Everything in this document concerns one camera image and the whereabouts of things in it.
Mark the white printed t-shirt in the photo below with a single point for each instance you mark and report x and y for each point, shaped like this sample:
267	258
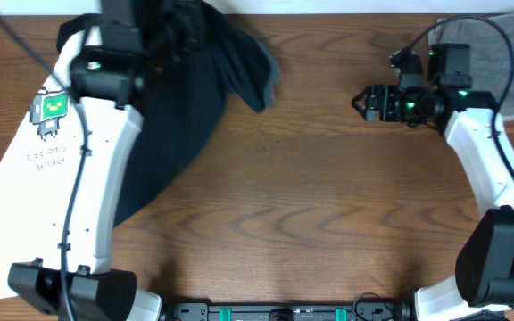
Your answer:
20	178

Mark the grey folded trousers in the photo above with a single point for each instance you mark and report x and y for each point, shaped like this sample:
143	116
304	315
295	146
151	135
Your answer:
489	57

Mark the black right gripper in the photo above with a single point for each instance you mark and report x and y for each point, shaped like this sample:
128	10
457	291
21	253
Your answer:
391	94

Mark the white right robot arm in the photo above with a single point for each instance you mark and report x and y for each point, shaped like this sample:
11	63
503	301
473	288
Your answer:
483	281

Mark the black garment under t-shirt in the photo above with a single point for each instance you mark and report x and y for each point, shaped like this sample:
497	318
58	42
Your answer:
71	27

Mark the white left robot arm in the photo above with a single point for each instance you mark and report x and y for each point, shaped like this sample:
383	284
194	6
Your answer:
86	119

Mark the black leggings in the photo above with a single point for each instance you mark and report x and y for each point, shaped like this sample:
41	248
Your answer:
187	103

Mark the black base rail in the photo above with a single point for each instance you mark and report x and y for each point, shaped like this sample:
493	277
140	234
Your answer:
361	310

